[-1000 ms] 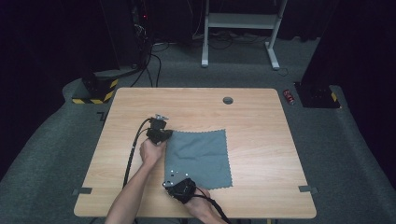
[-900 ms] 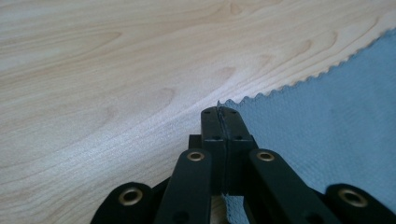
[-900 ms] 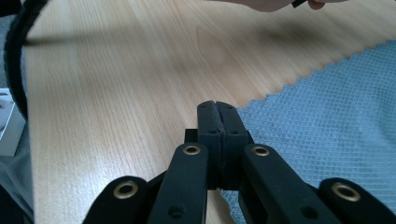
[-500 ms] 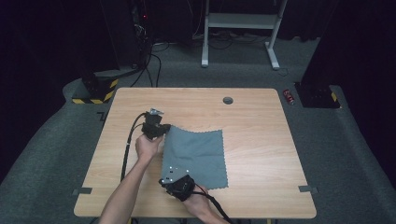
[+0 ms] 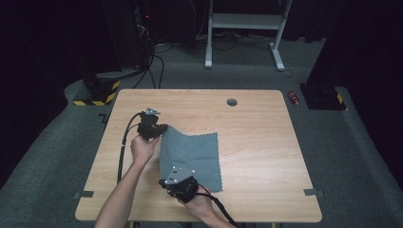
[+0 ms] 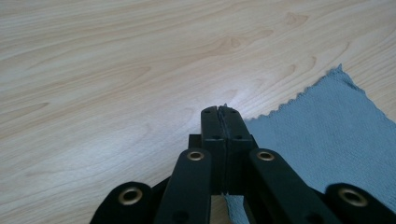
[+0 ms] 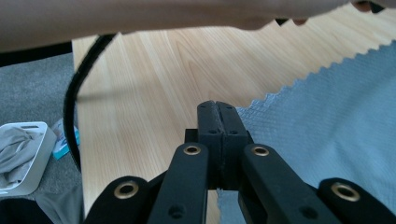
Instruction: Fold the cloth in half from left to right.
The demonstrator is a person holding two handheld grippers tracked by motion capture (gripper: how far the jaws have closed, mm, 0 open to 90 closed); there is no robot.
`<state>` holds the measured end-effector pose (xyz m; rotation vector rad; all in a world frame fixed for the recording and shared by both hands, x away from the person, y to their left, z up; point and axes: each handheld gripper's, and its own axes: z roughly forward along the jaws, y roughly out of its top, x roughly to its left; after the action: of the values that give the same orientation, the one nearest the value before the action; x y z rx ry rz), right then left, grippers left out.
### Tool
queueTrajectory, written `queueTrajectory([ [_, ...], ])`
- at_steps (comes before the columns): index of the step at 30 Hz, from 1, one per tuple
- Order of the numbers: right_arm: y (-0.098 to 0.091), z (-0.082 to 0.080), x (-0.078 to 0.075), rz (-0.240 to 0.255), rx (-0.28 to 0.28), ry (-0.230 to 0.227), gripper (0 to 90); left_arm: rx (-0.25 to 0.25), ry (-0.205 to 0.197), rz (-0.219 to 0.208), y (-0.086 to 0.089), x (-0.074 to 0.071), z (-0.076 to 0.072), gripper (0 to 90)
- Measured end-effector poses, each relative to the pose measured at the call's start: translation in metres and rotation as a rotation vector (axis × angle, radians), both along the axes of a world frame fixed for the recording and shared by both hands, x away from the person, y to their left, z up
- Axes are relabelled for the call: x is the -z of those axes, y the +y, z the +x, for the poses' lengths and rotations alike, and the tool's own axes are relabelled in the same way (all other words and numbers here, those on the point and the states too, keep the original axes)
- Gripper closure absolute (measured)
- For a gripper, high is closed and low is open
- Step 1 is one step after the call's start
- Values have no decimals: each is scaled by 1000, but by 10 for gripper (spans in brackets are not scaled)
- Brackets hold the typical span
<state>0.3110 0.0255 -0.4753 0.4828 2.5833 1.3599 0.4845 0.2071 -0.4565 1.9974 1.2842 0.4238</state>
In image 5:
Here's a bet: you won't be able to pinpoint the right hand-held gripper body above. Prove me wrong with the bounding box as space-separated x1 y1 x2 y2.
163 165 201 204

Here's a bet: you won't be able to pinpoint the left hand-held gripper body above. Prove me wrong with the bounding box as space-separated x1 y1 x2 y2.
136 107 163 143

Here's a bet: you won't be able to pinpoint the grey cloth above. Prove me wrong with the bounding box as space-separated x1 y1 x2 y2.
158 124 223 194

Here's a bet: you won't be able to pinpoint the person's left hand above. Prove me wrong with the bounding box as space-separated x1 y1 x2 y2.
129 134 162 166

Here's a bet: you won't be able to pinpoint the person's right hand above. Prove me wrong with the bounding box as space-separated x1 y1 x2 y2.
176 185 217 220

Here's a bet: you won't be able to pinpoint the black yellow striped base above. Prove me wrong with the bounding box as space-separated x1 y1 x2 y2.
72 70 123 107

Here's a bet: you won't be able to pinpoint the grey tape strip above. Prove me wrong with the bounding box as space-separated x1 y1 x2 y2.
73 190 95 200
303 188 325 198

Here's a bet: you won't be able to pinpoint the black equipment rack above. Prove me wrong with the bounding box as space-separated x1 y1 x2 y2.
100 0 157 72

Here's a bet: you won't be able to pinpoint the white metal stand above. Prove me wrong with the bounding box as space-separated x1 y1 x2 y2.
204 0 295 72

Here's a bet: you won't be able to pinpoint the red can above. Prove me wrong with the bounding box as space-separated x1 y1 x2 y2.
287 90 301 108

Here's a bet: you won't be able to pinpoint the black base with yellow mark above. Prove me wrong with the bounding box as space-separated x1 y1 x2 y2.
298 83 348 111

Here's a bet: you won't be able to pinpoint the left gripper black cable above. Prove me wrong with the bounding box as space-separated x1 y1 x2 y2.
116 110 144 185

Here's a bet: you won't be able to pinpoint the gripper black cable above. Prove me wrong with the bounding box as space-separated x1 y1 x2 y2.
194 183 242 228
116 110 144 185

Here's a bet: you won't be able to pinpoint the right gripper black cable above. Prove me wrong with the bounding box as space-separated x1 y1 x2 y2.
194 183 242 228

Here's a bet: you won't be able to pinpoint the black floor cables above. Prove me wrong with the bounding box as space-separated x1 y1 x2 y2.
132 41 174 90

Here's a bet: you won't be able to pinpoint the cable bundle under stand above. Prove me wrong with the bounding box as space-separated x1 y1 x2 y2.
189 28 278 51

